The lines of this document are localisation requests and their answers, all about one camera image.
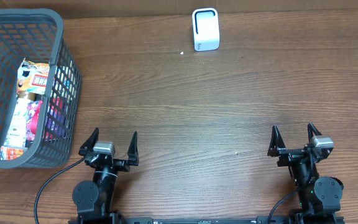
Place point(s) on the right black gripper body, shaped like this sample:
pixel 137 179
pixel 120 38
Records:
pixel 289 155

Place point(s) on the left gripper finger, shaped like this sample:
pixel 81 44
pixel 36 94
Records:
pixel 133 154
pixel 88 145

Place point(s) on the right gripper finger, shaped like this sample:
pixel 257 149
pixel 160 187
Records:
pixel 313 132
pixel 276 146

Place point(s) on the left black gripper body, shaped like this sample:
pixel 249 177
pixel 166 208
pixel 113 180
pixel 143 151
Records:
pixel 121 166

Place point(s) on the red purple Carefree pack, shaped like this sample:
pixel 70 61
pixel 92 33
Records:
pixel 34 119

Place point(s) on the white tube gold cap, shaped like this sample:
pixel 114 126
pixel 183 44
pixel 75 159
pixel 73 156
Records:
pixel 16 135

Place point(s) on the yellow snack chip bag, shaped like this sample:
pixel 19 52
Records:
pixel 32 77

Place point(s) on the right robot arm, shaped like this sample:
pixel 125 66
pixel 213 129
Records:
pixel 319 197

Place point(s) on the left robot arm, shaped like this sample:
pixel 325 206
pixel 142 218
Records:
pixel 93 198

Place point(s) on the white barcode scanner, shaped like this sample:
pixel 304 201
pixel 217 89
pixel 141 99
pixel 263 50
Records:
pixel 206 35

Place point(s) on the orange small packet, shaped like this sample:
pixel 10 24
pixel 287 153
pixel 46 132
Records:
pixel 10 153

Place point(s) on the grey plastic mesh basket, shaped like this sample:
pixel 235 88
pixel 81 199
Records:
pixel 37 35

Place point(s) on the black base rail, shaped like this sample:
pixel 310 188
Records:
pixel 257 220

